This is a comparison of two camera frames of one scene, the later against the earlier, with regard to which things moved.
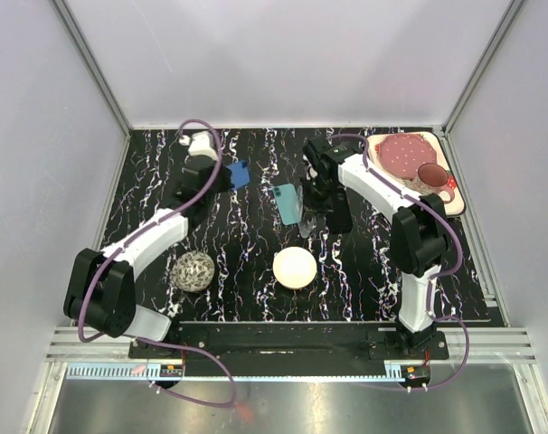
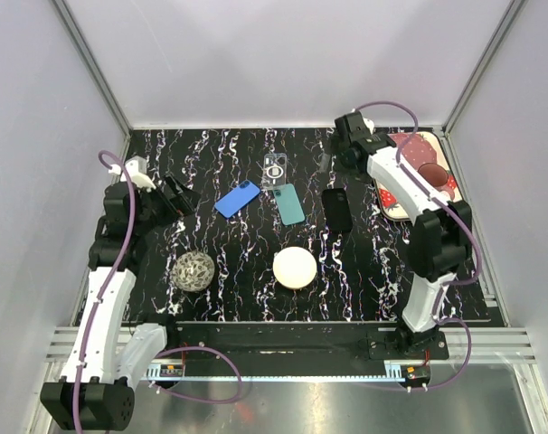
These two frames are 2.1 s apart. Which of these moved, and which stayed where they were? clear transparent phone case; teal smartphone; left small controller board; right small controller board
Moved: clear transparent phone case
Stayed: teal smartphone; left small controller board; right small controller board
